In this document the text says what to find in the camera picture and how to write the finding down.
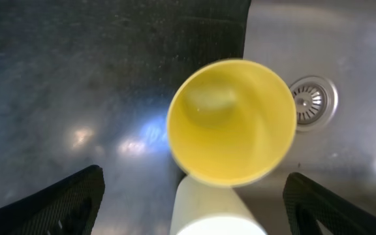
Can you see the steel sink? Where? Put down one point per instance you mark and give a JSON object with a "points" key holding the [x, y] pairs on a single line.
{"points": [[338, 49]]}

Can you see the yellow cup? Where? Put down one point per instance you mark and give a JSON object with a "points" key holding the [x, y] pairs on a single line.
{"points": [[233, 143]]}

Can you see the white cup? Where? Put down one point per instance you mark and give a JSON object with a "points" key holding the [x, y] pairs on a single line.
{"points": [[204, 212]]}

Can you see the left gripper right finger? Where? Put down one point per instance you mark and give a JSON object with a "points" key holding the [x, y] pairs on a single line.
{"points": [[318, 212]]}

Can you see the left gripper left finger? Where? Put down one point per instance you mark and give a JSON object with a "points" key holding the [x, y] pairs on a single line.
{"points": [[44, 209]]}

